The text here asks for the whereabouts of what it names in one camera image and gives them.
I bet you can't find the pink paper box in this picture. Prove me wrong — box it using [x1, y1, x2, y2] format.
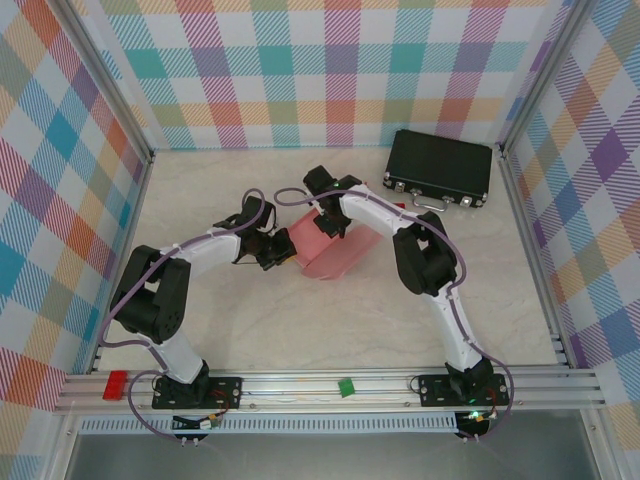
[287, 209, 382, 281]

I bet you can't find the black case with metal latches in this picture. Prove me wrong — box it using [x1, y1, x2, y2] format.
[383, 129, 494, 211]

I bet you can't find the long red toy brick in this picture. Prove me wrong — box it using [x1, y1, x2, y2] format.
[102, 370, 131, 401]

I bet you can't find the grey metal panel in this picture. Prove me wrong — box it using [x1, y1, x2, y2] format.
[64, 432, 601, 480]

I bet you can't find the green lit controller board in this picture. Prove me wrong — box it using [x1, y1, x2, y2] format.
[457, 408, 496, 437]

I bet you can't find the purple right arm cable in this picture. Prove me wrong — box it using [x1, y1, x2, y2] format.
[274, 187, 516, 444]

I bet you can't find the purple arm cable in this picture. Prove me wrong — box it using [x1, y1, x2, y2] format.
[274, 187, 516, 444]
[97, 187, 279, 444]

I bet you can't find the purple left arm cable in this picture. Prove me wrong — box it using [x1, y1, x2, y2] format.
[97, 187, 279, 444]

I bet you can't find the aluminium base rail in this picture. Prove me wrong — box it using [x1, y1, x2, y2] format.
[52, 367, 604, 416]

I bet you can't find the aluminium side rail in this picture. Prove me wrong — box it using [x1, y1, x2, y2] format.
[88, 152, 155, 375]
[499, 149, 574, 371]

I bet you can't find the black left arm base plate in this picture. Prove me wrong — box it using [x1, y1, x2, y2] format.
[151, 374, 245, 411]

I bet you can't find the white slotted cable duct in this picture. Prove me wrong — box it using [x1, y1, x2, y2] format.
[79, 412, 459, 435]

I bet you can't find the small wire connector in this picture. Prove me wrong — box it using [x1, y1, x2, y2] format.
[172, 414, 222, 431]

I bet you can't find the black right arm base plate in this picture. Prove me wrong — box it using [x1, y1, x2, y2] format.
[417, 373, 512, 407]

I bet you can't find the aluminium corner post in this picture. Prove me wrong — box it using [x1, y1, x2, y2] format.
[498, 0, 591, 159]
[58, 0, 155, 164]

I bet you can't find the aluminium frame leg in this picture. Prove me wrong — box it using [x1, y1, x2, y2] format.
[42, 412, 81, 480]
[579, 409, 619, 480]

